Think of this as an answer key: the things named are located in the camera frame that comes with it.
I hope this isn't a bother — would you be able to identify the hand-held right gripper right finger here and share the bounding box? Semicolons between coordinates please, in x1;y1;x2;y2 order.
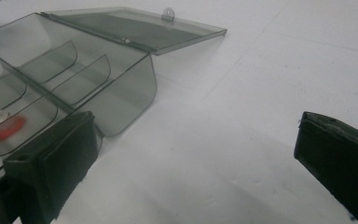
293;110;358;224

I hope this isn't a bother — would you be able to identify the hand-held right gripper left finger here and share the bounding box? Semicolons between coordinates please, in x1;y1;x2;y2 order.
2;110;103;224

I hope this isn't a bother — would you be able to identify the small red white object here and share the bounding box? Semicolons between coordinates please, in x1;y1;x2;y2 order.
0;102;27;142

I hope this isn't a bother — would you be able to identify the clear grey compartment box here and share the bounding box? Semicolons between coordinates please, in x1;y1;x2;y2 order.
0;6;228;175

